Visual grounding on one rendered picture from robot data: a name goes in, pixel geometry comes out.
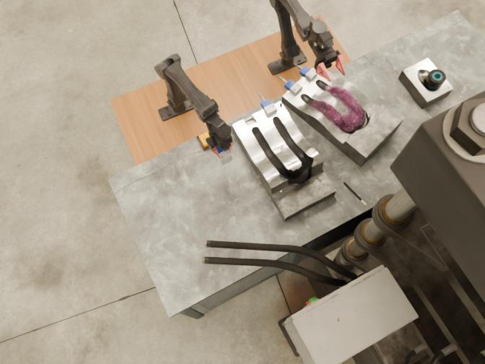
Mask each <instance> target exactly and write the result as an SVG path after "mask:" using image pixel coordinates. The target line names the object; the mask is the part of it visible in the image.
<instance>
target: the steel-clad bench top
mask: <svg viewBox="0 0 485 364"><path fill-rule="evenodd" d="M427 58H429V60H430V61H431V62H432V63H433V64H434V65H435V67H436V68H437V69H440V70H442V71H443V72H444V73H445V75H446V80H447V81H448V82H449V84H450V85H451V86H452V87H453V90H452V91H451V93H450V94H449V95H448V96H447V97H445V98H443V99H441V100H439V101H438V102H436V103H434V104H432V105H430V106H428V107H426V108H424V109H421V107H420V106H419V105H418V103H417V102H416V101H415V99H413V97H412V96H411V94H410V93H409V92H408V90H407V89H406V88H405V87H404V86H403V84H402V83H401V82H400V80H399V79H398V78H399V76H400V75H401V72H402V71H403V70H404V69H407V68H409V67H410V66H413V65H414V64H417V63H419V62H420V61H423V60H424V59H427ZM344 70H345V73H346V74H345V76H344V75H343V74H342V73H341V72H340V71H339V70H338V69H334V70H333V71H330V73H332V74H333V75H334V76H336V77H338V78H340V79H344V80H346V81H349V82H351V83H353V84H354V85H356V86H357V87H358V88H359V89H360V90H361V91H362V92H363V93H364V94H365V95H366V96H367V97H368V98H369V99H370V100H371V101H372V102H373V103H374V104H375V105H376V106H378V107H380V106H381V105H384V106H385V107H387V108H388V109H390V110H391V111H392V112H394V113H395V114H396V115H397V116H399V117H400V118H402V119H403V121H402V123H401V125H400V126H399V127H398V129H397V130H396V132H395V133H394V134H393V135H392V136H391V137H390V138H389V139H388V140H387V141H386V142H385V143H384V144H383V145H382V146H381V147H380V148H379V149H378V150H377V152H376V153H375V154H374V155H373V156H371V158H370V159H369V160H368V161H367V162H366V163H365V164H364V165H363V166H362V167H359V166H358V165H357V164H356V163H355V162H354V161H353V160H351V159H350V158H349V157H347V156H346V155H345V154H344V153H343V152H342V151H341V150H339V149H338V148H337V147H336V146H334V145H333V144H332V143H330V142H329V141H328V140H326V139H325V137H324V136H322V135H321V134H320V133H319V132H317V131H316V130H315V129H314V128H313V127H312V126H310V125H309V124H308V123H307V122H305V121H304V120H303V119H302V118H300V117H299V116H298V115H297V114H296V113H295V112H293V111H292V110H291V109H290V108H288V107H287V106H286V105H285V104H283V105H284V107H285V108H286V110H287V111H288V113H289V114H290V116H291V118H292V120H293V121H294V122H295V124H296V126H297V128H298V129H299V130H300V132H301V134H302V135H303V137H304V138H306V140H307V141H308V142H309V143H310V144H311V145H312V146H313V147H314V148H315V149H316V150H317V151H318V153H319V155H320V156H321V158H322V159H323V171H324V172H325V174H326V175H327V177H328V179H329V180H330V182H331V183H332V184H333V187H334V188H335V190H336V193H335V195H334V196H332V197H331V198H329V199H326V200H325V201H322V202H321V203H319V204H317V205H315V206H314V207H311V208H309V209H307V210H305V211H304V212H302V213H300V214H298V215H296V216H294V217H293V218H291V219H289V220H287V221H284V220H283V219H282V217H281V215H280V214H279V211H278V210H277V208H276V207H275V205H274V203H273V202H272V200H271V198H270V196H269V195H268V193H267V191H266V190H265V188H264V186H263V184H262V183H261V181H260V179H259V178H258V179H255V177H256V176H257V174H256V172H255V171H254V169H253V167H252V165H251V164H250V162H249V160H248V158H247V157H246V155H245V153H244V152H243V150H242V148H241V146H240V145H239V143H238V141H237V140H236V138H235V136H234V134H233V132H232V131H231V136H232V141H233V145H232V149H231V155H232V160H231V161H229V162H227V163H225V164H222V163H221V161H220V159H219V157H218V156H217V155H216V154H214V153H213V152H212V151H211V149H208V150H206V151H203V149H202V147H201V145H200V144H199V142H198V140H197V138H196V137H194V138H192V139H190V140H188V141H187V142H184V143H182V144H180V145H178V146H177V147H174V148H172V149H169V150H168V151H166V152H163V153H162V154H160V155H158V156H156V157H153V158H152V159H150V160H147V161H145V162H143V163H141V164H139V165H137V166H135V167H133V168H131V169H129V170H127V171H125V172H123V173H120V174H118V175H116V176H114V177H112V178H110V179H108V181H109V183H110V186H111V188H112V190H113V193H114V194H115V197H116V199H117V201H118V203H119V206H120V208H121V210H122V213H123V215H124V217H125V219H126V222H127V223H128V226H129V228H130V230H131V233H132V235H133V237H134V240H135V241H136V244H137V246H138V248H139V251H140V253H141V256H142V258H143V260H144V263H145V264H146V266H147V269H148V271H149V273H150V276H151V278H152V280H153V283H154V285H155V287H156V289H157V292H158V293H159V296H160V298H161V300H162V303H163V305H164V307H165V310H166V311H167V314H168V316H169V317H171V316H174V315H175V314H177V313H179V312H181V311H183V310H184V309H186V308H188V307H190V306H192V305H193V304H195V303H197V302H199V301H201V300H203V299H204V298H207V297H209V296H210V295H212V294H214V293H216V292H218V291H220V290H221V289H223V288H225V287H227V286H229V285H231V284H232V283H234V282H236V281H238V280H240V279H242V278H243V277H246V276H247V275H249V274H251V273H253V272H255V271H256V270H258V269H260V268H262V267H263V266H241V265H226V264H203V263H202V258H203V257H204V256H205V257H222V258H239V259H269V260H277V259H279V258H281V257H282V256H284V255H286V254H288V253H290V252H280V251H257V250H245V249H233V248H211V247H205V246H204V241H229V242H242V243H266V244H279V245H291V246H303V245H305V244H306V243H309V242H310V241H312V240H314V239H316V238H318V237H319V236H321V235H323V234H325V233H327V232H328V231H330V230H332V229H334V228H336V227H338V226H339V225H342V224H344V223H345V222H347V221H349V220H351V219H353V218H355V217H356V216H358V215H360V214H362V213H364V212H366V211H367V210H369V209H371V208H373V207H374V206H375V204H376V203H377V202H378V200H379V199H380V198H381V197H383V196H384V195H387V194H396V193H397V192H398V191H399V190H400V189H401V187H402V185H401V183H400V182H399V180H398V179H397V178H396V176H395V175H394V174H393V172H392V170H391V169H390V165H391V164H392V163H393V161H394V160H395V159H396V157H397V156H398V154H399V153H400V152H401V150H402V149H403V148H404V146H405V145H406V143H407V142H408V141H409V139H410V138H411V137H412V135H413V134H414V132H415V131H416V130H417V129H418V128H419V126H420V125H421V123H423V122H425V121H427V120H428V119H430V118H432V117H434V116H436V115H438V114H440V113H442V112H444V111H446V110H447V109H449V108H451V107H453V106H455V105H457V104H459V103H462V102H463V101H465V100H467V99H469V98H471V97H473V96H474V95H477V94H479V93H480V92H483V91H484V90H485V40H484V39H483V38H482V36H481V35H480V34H479V33H478V32H477V31H476V29H475V28H474V27H473V26H472V25H471V24H470V23H469V22H468V20H467V19H466V18H465V17H464V16H463V15H462V14H461V13H460V12H459V11H458V10H456V11H454V12H452V13H450V14H448V15H446V16H444V17H441V18H439V19H437V20H435V21H434V22H431V23H429V24H428V25H425V26H423V27H421V28H419V29H417V30H415V31H413V32H410V33H409V34H407V35H404V36H403V37H401V38H399V39H397V40H394V41H392V42H390V43H388V44H386V45H384V46H382V47H380V48H378V49H376V50H374V51H372V52H369V53H367V54H365V55H363V56H361V57H359V58H357V59H355V60H353V61H351V62H349V63H347V64H344ZM261 110H263V108H262V107H261V105H260V106H258V107H257V108H254V109H252V110H250V111H248V112H247V113H244V114H242V115H240V116H238V117H236V118H234V119H232V120H230V121H228V122H226V124H227V125H229V126H230V127H231V129H232V124H234V123H236V122H238V121H240V120H242V119H243V120H245V119H247V118H250V117H251V116H252V115H253V114H254V113H257V112H258V111H261ZM344 182H345V183H346V184H347V185H348V186H349V187H350V188H351V189H352V190H353V191H354V192H355V193H356V194H357V195H358V196H359V197H360V198H361V199H362V200H363V201H364V202H365V203H366V204H367V205H364V204H363V203H362V202H361V201H360V200H359V199H358V198H357V197H356V196H355V195H354V194H353V193H352V192H351V191H350V190H349V189H348V188H347V187H346V186H345V185H344Z"/></svg>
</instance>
